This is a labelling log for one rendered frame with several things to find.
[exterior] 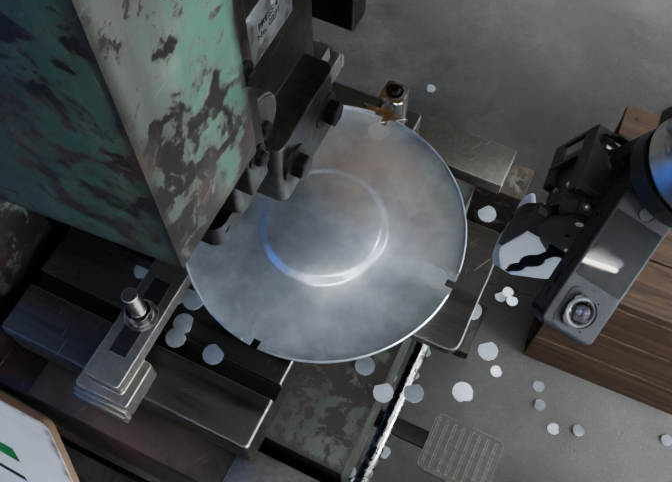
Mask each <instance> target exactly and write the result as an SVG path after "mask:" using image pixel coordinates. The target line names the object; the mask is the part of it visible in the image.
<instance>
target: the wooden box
mask: <svg viewBox="0 0 672 482"><path fill-rule="evenodd" d="M659 121H660V117H659V116H656V115H653V114H650V113H648V112H645V111H642V110H639V109H636V108H633V107H630V106H627V107H626V109H625V111H624V114H623V117H622V119H621V120H620V122H619V124H618V126H617V128H616V130H615V131H614V133H615V134H620V133H621V134H623V135H624V136H626V137H627V138H629V139H630V140H631V141H632V140H634V139H636V138H637V137H639V136H641V135H643V134H645V133H647V132H649V131H651V130H653V129H655V128H657V127H658V125H659ZM525 345H526V347H525V350H524V352H523V355H526V356H528V357H531V358H533V359H536V360H538V361H540V362H543V363H545V364H548V365H550V366H553V367H555V368H558V369H560V370H563V371H565V372H568V373H570V374H572V375H575V376H577V377H580V378H582V379H585V380H587V381H590V382H592V383H595V384H597V385H600V386H602V387H604V388H607V389H609V390H612V391H614V392H617V393H619V394H622V395H624V396H627V397H629V398H632V399H634V400H637V401H639V402H641V403H644V404H646V405H649V406H651V407H654V408H656V409H659V410H661V411H664V412H666V413H669V414H671V415H672V228H671V229H670V231H669V232H668V234H667V235H666V236H665V238H664V239H663V241H662V242H661V244H660V245H659V247H658V248H657V250H656V251H655V252H654V254H653V255H652V257H651V258H650V260H649V261H648V263H647V264H646V266H645V267H644V269H643V270H642V271H641V273H640V274H639V276H638V277H637V279H636V280H635V282H634V283H633V285H632V286H631V287H630V289H629V290H628V292H627V293H626V295H625V296H624V298H623V299H622V301H621V302H620V304H619V305H618V306H617V308H616V309H615V311H614V312H613V314H612V315H611V317H610V318H609V320H608V321H607V322H606V324H605V325H604V327H603V328H602V330H601V331H600V333H599V334H598V336H597V337H596V339H595V340H594V341H593V343H592V344H590V345H586V346H584V345H578V344H576V343H574V342H572V341H570V340H569V339H567V338H565V337H564V336H562V335H560V334H559V333H557V332H556V331H554V330H552V329H551V328H549V327H547V326H546V325H545V324H544V323H543V322H541V321H540V320H539V319H538V318H537V317H536V316H535V318H534V321H533V323H532V326H531V329H530V332H529V335H528V338H527V341H526V343H525Z"/></svg>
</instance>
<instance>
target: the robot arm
mask: <svg viewBox="0 0 672 482"><path fill-rule="evenodd" d="M601 136H603V137H601ZM608 138H611V139H612V140H614V141H615V142H617V143H618V144H620V145H621V146H618V145H617V144H615V143H614V142H612V141H611V140H610V139H608ZM583 139H585V140H584V143H583V146H582V148H581V149H579V150H577V151H576V152H574V153H572V154H570V155H568V156H566V157H565V154H566V151H567V148H569V147H571V146H572V145H574V144H576V143H578V142H580V141H581V140H583ZM564 157H565V159H564ZM543 189H544V190H546V191H547V192H549V196H548V199H547V202H546V203H541V202H539V203H536V196H535V194H533V193H531V194H528V195H527V196H525V197H524V198H523V199H522V201H521V202H520V203H519V205H518V207H517V209H516V210H515V211H514V212H513V214H512V215H511V217H510V218H509V220H508V223H507V225H506V227H505V229H504V230H503V231H502V233H501V234H500V236H499V238H498V240H497V242H496V245H495V247H494V250H493V254H492V258H493V264H494V265H496V266H498V267H499V268H501V269H503V270H504V271H506V272H508V273H509V274H512V275H519V276H525V277H532V278H540V279H548V280H547V281H546V283H545V284H544V286H543V287H542V289H541V290H540V292H539V293H538V295H537V296H536V298H535V299H534V301H533V303H532V311H533V313H534V315H535V316H536V317H537V318H538V319H539V320H540V321H541V322H543V323H544V324H545V325H546V326H547V327H549V328H551V329H552V330H554V331H556V332H557V333H559V334H560V335H562V336H564V337H565V338H567V339H569V340H570V341H572V342H574V343H576V344H578V345H584V346H586V345H590V344H592V343H593V341H594V340H595V339H596V337H597V336H598V334H599V333H600V331H601V330H602V328H603V327H604V325H605V324H606V322H607V321H608V320H609V318H610V317H611V315H612V314H613V312H614V311H615V309H616V308H617V306H618V305H619V304H620V302H621V301H622V299H623V298H624V296H625V295H626V293H627V292H628V290H629V289H630V287H631V286H632V285H633V283H634V282H635V280H636V279H637V277H638V276H639V274H640V273H641V271H642V270H643V269H644V267H645V266H646V264H647V263H648V261H649V260H650V258H651V257H652V255H653V254H654V252H655V251H656V250H657V248H658V247H659V245H660V244H661V242H662V241H663V239H664V238H665V236H666V235H667V234H668V232H669V231H670V229H671V228H672V106H671V107H669V108H667V109H665V110H663V111H662V114H661V117H660V121H659V125H658V127H657V128H655V129H653V130H651V131H649V132H647V133H645V134H643V135H641V136H639V137H637V138H636V139H634V140H632V141H631V140H630V139H629V138H627V137H626V136H624V135H623V134H621V133H620V134H615V133H613V132H612V131H610V130H609V129H607V128H606V127H604V126H603V125H601V124H598V125H596V126H595V127H593V128H591V129H589V130H588V131H586V132H584V133H582V134H580V135H579V136H577V137H575V138H573V139H572V140H570V141H568V142H566V143H565V144H563V145H561V146H559V147H558V148H557V149H556V152H555V155H554V158H553V161H552V164H551V166H550V169H549V171H548V174H547V177H546V180H545V183H544V186H543Z"/></svg>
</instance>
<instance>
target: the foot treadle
mask: <svg viewBox="0 0 672 482"><path fill-rule="evenodd" d="M384 413H385V411H383V410H380V412H379V414H378V416H377V418H376V421H375V423H374V425H373V426H374V427H376V428H378V426H379V424H380V421H381V419H382V417H383V415H384ZM391 435H393V436H396V437H398V438H400V439H402V440H404V441H406V442H409V443H411V444H413V445H415V446H417V447H420V448H422V449H423V450H422V452H421V455H420V457H419V459H418V467H419V468H420V469H421V470H423V471H425V472H427V473H429V474H431V475H433V476H435V477H437V478H439V479H441V480H444V481H446V482H491V479H492V476H493V474H494V471H495V468H496V466H497V463H498V460H499V458H500V455H501V453H502V450H503V443H502V442H501V441H500V440H499V439H496V438H494V437H492V436H490V435H488V434H486V433H484V432H481V431H479V430H477V429H475V428H473V427H471V426H469V425H466V424H464V423H462V422H460V421H458V420H456V419H453V418H451V417H449V416H447V415H445V414H440V415H438V416H437V417H436V419H435V422H434V424H433V426H432V429H431V431H430V432H429V431H427V430H425V429H423V428H421V427H418V426H416V425H414V424H412V423H410V422H407V421H405V420H403V419H401V418H399V417H398V419H397V421H396V423H395V426H394V428H393V430H392V432H391Z"/></svg>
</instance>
